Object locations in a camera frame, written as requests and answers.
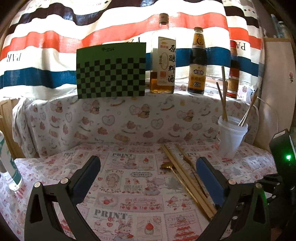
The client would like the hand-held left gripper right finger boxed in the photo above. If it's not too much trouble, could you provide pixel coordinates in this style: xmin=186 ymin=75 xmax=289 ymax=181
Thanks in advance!
xmin=196 ymin=156 xmax=272 ymax=241

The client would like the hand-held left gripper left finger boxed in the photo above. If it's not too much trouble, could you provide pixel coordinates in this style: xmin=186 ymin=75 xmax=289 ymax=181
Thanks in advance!
xmin=24 ymin=155 xmax=101 ymax=241

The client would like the pile of wooden chopsticks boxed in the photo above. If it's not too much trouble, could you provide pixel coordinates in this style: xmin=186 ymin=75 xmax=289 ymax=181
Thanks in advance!
xmin=161 ymin=144 xmax=218 ymax=219

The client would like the gold metal spoon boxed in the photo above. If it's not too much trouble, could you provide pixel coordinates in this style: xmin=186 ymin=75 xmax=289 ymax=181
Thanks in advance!
xmin=160 ymin=162 xmax=214 ymax=219

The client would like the white plastic cup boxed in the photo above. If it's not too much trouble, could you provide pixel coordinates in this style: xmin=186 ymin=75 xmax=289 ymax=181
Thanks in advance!
xmin=217 ymin=116 xmax=248 ymax=158

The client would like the single wooden chopstick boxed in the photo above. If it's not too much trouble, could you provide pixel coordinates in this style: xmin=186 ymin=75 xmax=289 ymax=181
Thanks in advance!
xmin=221 ymin=66 xmax=228 ymax=121
xmin=242 ymin=97 xmax=257 ymax=127
xmin=216 ymin=82 xmax=226 ymax=121

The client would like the strawberry printed tablecloth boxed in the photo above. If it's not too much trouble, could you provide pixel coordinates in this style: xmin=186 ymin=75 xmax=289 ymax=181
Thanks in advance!
xmin=0 ymin=141 xmax=278 ymax=241

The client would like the bear and heart printed cloth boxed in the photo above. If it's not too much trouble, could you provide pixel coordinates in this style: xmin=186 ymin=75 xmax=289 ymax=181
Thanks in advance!
xmin=13 ymin=91 xmax=259 ymax=160

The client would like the white panel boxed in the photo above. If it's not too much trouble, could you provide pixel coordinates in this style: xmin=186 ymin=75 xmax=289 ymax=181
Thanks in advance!
xmin=257 ymin=38 xmax=296 ymax=149

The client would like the wooden cabinet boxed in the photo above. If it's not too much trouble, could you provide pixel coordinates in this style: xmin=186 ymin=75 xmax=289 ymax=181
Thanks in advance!
xmin=0 ymin=98 xmax=23 ymax=160

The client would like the red label sauce bottle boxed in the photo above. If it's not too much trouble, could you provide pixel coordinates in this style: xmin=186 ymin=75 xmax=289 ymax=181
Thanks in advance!
xmin=226 ymin=40 xmax=241 ymax=99

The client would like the green checkered board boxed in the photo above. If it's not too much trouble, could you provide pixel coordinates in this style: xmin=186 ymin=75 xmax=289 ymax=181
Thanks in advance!
xmin=76 ymin=42 xmax=147 ymax=100

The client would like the dark soy sauce bottle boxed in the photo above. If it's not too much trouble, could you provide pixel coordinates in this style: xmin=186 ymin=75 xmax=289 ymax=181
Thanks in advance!
xmin=187 ymin=27 xmax=207 ymax=95

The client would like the cooking wine bottle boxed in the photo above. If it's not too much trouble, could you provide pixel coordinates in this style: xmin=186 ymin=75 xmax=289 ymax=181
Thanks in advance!
xmin=150 ymin=13 xmax=176 ymax=94

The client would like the striped curtain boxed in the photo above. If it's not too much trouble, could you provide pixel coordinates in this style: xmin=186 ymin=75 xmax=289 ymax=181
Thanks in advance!
xmin=0 ymin=0 xmax=266 ymax=100

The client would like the clear plastic water bottle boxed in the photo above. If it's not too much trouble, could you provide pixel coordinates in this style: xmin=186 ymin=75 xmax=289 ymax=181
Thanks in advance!
xmin=270 ymin=14 xmax=286 ymax=39

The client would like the white cable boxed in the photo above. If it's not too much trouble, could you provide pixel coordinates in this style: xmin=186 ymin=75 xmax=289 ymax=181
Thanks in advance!
xmin=252 ymin=97 xmax=280 ymax=139

